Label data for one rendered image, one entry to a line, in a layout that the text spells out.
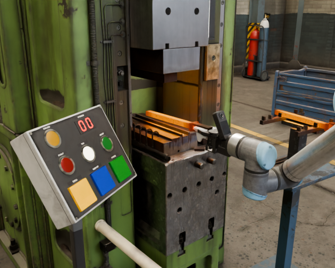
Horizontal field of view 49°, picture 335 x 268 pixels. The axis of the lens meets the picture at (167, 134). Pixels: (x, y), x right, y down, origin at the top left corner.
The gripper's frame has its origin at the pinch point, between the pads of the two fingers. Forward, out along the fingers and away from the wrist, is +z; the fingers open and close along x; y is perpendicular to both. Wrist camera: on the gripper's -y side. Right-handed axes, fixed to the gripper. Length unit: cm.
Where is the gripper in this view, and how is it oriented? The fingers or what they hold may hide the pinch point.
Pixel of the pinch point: (197, 126)
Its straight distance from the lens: 154.1
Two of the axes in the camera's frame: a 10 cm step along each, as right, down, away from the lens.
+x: 7.7, -1.9, 6.1
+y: -0.2, 9.5, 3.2
